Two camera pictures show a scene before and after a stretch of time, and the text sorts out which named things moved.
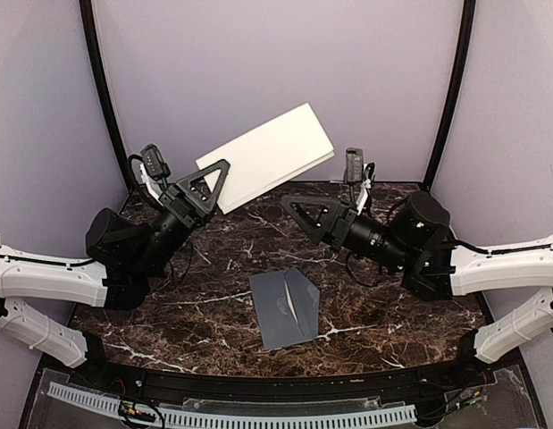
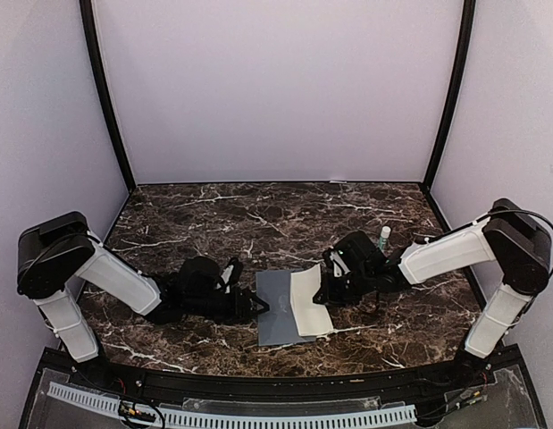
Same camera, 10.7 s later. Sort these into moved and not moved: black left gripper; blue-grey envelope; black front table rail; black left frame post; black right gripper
Moved: black left gripper; black right gripper
Not moved: black front table rail; blue-grey envelope; black left frame post
